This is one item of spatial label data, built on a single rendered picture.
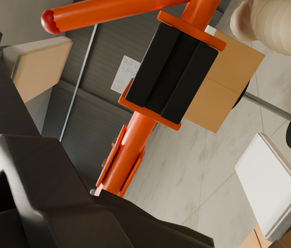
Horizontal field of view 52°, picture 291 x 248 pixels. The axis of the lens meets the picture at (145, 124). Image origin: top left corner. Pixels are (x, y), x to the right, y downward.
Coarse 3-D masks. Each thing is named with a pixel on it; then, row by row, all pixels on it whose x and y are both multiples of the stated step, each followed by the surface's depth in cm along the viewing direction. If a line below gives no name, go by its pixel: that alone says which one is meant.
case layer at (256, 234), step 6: (258, 228) 125; (252, 234) 127; (258, 234) 123; (246, 240) 129; (252, 240) 125; (258, 240) 122; (264, 240) 118; (240, 246) 132; (246, 246) 127; (252, 246) 124; (258, 246) 120; (264, 246) 116
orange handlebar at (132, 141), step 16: (192, 0) 24; (208, 0) 23; (192, 16) 24; (208, 16) 24; (128, 128) 28; (144, 128) 27; (112, 144) 31; (128, 144) 28; (144, 144) 29; (112, 160) 30; (128, 160) 29; (112, 176) 29; (128, 176) 30; (96, 192) 31; (112, 192) 30
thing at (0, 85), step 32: (0, 32) 11; (0, 64) 11; (0, 96) 9; (0, 128) 7; (32, 128) 8; (0, 160) 6; (32, 160) 6; (64, 160) 6; (0, 192) 7; (32, 192) 5; (64, 192) 6; (32, 224) 5; (64, 224) 4; (96, 224) 5
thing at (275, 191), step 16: (256, 144) 19; (272, 144) 18; (240, 160) 20; (256, 160) 18; (272, 160) 16; (240, 176) 19; (256, 176) 17; (272, 176) 15; (288, 176) 14; (256, 192) 16; (272, 192) 15; (288, 192) 14; (256, 208) 15; (272, 208) 14; (288, 208) 13; (272, 224) 14; (288, 224) 13; (272, 240) 14
